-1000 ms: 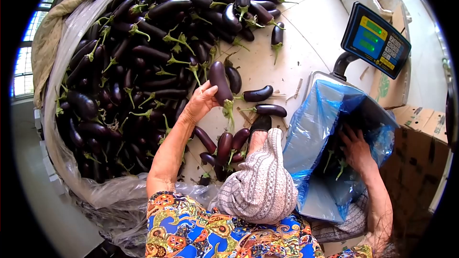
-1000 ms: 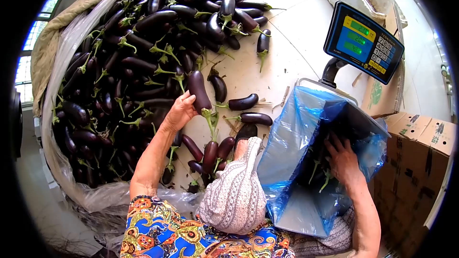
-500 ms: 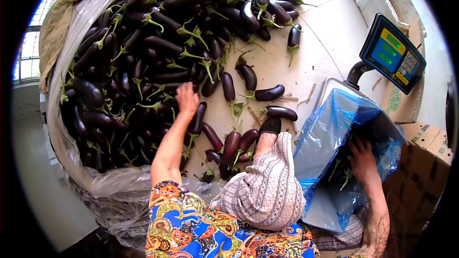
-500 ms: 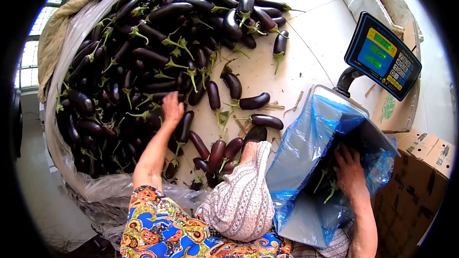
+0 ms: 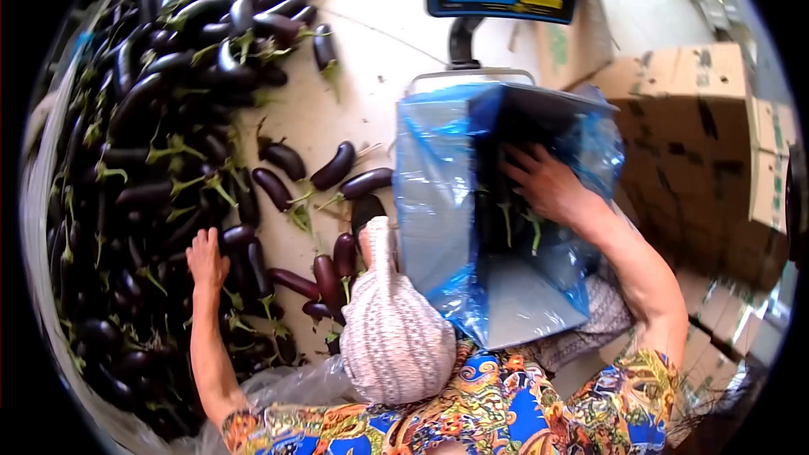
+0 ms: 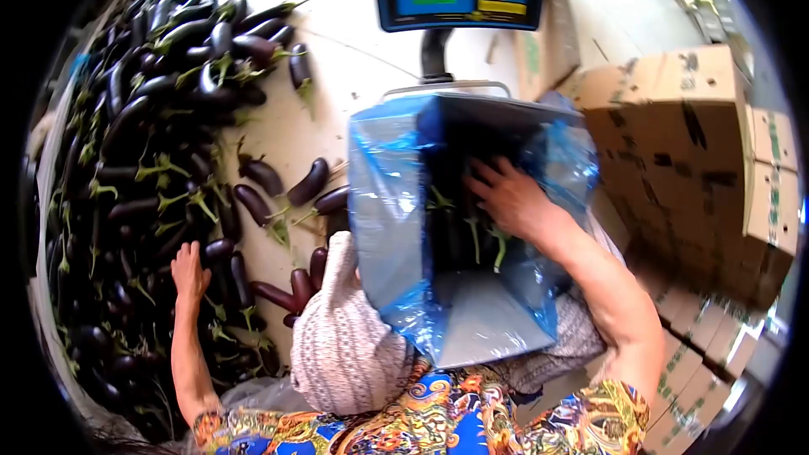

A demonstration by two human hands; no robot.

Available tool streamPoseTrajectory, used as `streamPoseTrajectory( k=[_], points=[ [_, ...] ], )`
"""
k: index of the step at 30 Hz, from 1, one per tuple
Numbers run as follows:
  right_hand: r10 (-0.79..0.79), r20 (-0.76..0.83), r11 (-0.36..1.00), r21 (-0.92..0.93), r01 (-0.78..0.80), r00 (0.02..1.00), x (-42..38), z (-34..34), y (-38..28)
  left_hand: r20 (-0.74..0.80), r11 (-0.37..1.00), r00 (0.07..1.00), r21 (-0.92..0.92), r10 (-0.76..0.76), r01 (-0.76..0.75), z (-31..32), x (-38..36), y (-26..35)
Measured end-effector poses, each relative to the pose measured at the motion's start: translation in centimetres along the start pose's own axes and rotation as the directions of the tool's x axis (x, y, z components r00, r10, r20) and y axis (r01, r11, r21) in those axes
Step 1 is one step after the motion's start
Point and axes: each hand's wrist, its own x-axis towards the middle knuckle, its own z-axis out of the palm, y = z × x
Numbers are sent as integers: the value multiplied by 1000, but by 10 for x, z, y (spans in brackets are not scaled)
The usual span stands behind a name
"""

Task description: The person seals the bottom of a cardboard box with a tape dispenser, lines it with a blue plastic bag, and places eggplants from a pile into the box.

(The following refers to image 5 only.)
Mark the person's left hand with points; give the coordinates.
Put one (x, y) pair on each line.
(207, 265)

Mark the person's right hand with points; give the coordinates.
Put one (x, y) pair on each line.
(556, 189)

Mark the person's right little finger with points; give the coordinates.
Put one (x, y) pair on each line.
(521, 151)

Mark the person's right middle finger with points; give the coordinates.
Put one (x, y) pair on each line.
(523, 190)

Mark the person's right ring finger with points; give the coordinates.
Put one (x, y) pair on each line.
(517, 172)

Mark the person's left fingers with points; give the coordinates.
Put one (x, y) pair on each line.
(202, 241)

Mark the person's left thumb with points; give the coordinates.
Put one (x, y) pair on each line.
(224, 266)

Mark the dark purple eggplant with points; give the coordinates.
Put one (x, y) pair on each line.
(325, 45)
(490, 221)
(344, 255)
(327, 281)
(294, 283)
(284, 161)
(368, 182)
(273, 188)
(536, 230)
(316, 309)
(334, 165)

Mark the blue plastic bag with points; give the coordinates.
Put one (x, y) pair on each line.
(436, 202)

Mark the pile of eggplants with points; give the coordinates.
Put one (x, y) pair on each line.
(145, 158)

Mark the grey carton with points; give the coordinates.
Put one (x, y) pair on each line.
(537, 303)

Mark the cardboard box with green print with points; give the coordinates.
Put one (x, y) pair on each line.
(572, 44)

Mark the large brown cardboard box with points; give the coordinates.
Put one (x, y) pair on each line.
(689, 151)

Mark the person's body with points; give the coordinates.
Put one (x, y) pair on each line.
(493, 411)

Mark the stack of flat cartons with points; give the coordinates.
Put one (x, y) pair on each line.
(720, 335)

